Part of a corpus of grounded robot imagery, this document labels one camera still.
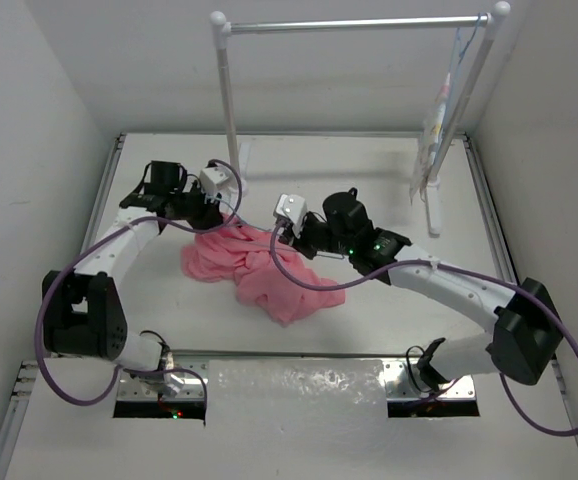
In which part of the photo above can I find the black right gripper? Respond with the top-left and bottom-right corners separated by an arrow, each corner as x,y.
279,211 -> 353,259

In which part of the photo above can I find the pink t shirt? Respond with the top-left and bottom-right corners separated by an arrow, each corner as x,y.
181,219 -> 346,325

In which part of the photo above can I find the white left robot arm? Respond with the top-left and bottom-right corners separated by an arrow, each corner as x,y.
40,161 -> 234,372

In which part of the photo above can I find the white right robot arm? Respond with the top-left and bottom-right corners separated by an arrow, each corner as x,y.
274,189 -> 563,391

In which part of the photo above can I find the white patterned hanging garment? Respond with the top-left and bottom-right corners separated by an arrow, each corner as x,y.
409,73 -> 452,201

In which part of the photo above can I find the white clothes rack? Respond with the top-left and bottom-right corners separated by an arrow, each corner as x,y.
210,1 -> 511,238

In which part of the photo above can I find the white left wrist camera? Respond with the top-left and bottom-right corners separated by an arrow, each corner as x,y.
199,167 -> 232,200

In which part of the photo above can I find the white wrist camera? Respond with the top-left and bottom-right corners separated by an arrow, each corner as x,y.
199,167 -> 232,200
273,193 -> 308,238

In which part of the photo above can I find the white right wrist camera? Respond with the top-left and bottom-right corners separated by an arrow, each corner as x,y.
273,193 -> 308,238

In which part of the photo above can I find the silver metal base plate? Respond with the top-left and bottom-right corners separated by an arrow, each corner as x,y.
113,353 -> 480,404

